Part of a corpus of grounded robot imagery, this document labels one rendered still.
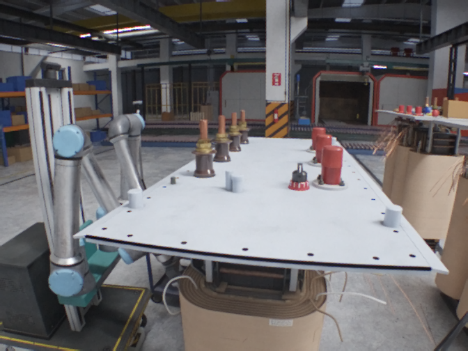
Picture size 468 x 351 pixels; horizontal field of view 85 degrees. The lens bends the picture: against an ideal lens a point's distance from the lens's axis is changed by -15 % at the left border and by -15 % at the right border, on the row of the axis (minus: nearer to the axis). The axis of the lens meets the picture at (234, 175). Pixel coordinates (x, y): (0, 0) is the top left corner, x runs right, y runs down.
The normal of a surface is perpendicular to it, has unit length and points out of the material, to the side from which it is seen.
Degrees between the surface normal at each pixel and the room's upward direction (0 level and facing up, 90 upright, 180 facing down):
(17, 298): 90
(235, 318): 90
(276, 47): 90
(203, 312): 90
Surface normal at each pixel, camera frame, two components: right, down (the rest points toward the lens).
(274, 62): -0.20, 0.25
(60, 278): 0.36, 0.32
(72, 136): 0.40, 0.11
